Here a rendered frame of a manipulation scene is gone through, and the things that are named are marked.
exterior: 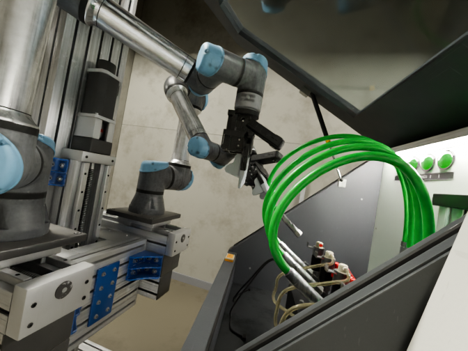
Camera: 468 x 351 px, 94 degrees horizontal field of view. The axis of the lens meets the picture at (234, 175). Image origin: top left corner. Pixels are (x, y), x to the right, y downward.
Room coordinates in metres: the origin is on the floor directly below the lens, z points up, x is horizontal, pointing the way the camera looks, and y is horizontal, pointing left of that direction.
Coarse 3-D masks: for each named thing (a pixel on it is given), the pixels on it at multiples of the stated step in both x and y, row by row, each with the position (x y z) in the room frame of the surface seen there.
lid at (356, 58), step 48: (240, 0) 0.73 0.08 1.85; (288, 0) 0.59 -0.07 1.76; (336, 0) 0.50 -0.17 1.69; (384, 0) 0.43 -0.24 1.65; (432, 0) 0.38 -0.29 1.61; (288, 48) 0.77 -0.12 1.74; (336, 48) 0.62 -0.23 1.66; (384, 48) 0.52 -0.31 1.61; (432, 48) 0.44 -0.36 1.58; (336, 96) 0.82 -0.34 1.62; (384, 96) 0.63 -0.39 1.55; (432, 96) 0.52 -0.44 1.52; (384, 144) 0.84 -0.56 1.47
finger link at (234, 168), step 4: (236, 156) 0.59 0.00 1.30; (240, 156) 0.59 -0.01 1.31; (248, 156) 0.58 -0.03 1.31; (236, 160) 0.59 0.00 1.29; (240, 160) 0.59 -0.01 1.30; (228, 164) 0.59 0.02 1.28; (232, 164) 0.59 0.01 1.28; (236, 164) 0.59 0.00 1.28; (224, 168) 0.59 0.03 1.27; (228, 168) 0.59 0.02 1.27; (232, 168) 0.59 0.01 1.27; (236, 168) 0.59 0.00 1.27; (228, 172) 0.59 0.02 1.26; (232, 172) 0.59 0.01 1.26; (236, 172) 0.59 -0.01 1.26; (240, 172) 0.58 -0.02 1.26; (244, 172) 0.58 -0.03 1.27; (236, 176) 0.59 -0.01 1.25; (240, 176) 0.58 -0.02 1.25; (244, 176) 0.58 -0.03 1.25; (240, 180) 0.59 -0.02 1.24; (244, 180) 0.60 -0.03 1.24; (240, 184) 0.59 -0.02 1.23
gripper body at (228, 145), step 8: (232, 112) 0.60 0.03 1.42; (240, 112) 0.58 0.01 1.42; (248, 112) 0.57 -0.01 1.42; (256, 112) 0.58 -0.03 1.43; (232, 120) 0.59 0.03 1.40; (240, 120) 0.60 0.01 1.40; (248, 120) 0.59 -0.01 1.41; (232, 128) 0.59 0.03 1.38; (240, 128) 0.60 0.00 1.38; (248, 128) 0.59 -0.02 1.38; (224, 136) 0.59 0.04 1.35; (232, 136) 0.58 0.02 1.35; (240, 136) 0.57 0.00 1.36; (248, 136) 0.57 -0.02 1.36; (224, 144) 0.58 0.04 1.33; (232, 144) 0.58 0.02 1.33; (240, 144) 0.58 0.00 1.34; (232, 152) 0.63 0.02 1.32; (240, 152) 0.62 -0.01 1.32
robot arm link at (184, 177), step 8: (192, 96) 1.02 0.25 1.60; (192, 104) 1.03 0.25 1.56; (200, 104) 1.06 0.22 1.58; (200, 112) 1.08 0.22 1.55; (176, 136) 1.06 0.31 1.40; (184, 136) 1.05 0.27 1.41; (176, 144) 1.05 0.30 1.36; (184, 144) 1.05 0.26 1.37; (176, 152) 1.05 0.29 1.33; (184, 152) 1.05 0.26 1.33; (176, 160) 1.04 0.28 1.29; (184, 160) 1.06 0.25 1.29; (176, 168) 1.03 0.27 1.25; (184, 168) 1.05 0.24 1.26; (176, 176) 1.01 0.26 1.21; (184, 176) 1.05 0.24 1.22; (192, 176) 1.10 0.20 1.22; (176, 184) 1.03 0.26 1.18; (184, 184) 1.06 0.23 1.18
